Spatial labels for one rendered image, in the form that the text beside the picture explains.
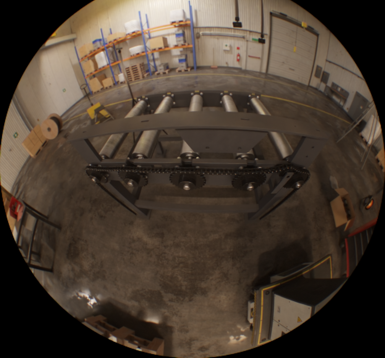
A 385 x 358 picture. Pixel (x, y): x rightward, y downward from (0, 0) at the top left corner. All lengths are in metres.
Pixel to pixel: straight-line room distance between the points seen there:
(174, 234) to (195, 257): 0.32
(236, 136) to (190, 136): 0.17
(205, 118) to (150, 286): 1.50
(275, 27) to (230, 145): 10.39
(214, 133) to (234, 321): 1.66
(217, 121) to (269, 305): 1.32
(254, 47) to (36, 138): 12.93
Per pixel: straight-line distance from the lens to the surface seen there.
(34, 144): 7.57
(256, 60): 9.98
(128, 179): 0.67
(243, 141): 0.51
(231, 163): 0.58
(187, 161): 0.60
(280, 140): 0.88
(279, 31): 10.79
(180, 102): 1.44
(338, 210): 2.35
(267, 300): 1.28
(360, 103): 10.49
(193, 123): 0.38
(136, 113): 1.27
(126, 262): 1.61
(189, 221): 1.42
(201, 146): 0.51
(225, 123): 0.38
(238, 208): 1.13
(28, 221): 2.52
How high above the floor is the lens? 1.37
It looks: 52 degrees down
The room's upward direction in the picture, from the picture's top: 7 degrees counter-clockwise
